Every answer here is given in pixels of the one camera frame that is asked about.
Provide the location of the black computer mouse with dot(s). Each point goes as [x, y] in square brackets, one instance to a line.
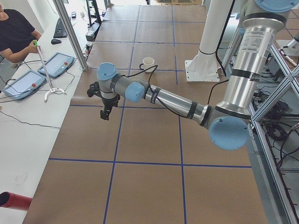
[55, 41]

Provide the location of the aluminium frame post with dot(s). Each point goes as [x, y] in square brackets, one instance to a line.
[71, 33]

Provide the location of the white stand with green clip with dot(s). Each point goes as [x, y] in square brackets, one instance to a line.
[52, 89]

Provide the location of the aluminium frame rack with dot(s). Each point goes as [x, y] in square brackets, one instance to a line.
[263, 88]

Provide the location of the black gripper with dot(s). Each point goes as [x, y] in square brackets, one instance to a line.
[110, 101]

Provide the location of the person in black shirt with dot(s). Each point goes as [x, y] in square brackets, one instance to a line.
[16, 36]

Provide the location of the black keyboard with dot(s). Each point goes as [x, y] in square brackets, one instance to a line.
[60, 31]

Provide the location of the far teach pendant tablet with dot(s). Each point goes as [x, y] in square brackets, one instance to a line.
[58, 64]

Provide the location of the white smiley mug black handle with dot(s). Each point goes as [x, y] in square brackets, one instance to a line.
[147, 64]

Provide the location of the red cylinder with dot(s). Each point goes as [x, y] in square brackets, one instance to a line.
[15, 201]

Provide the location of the teach pendant tablet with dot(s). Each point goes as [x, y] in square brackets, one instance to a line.
[58, 64]
[25, 85]

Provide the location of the white camera stand pedestal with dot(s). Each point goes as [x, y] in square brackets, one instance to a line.
[203, 67]

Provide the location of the near teach pendant tablet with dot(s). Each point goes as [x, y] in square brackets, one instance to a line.
[25, 85]

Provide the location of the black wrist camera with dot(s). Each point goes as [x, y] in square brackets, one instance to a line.
[94, 89]

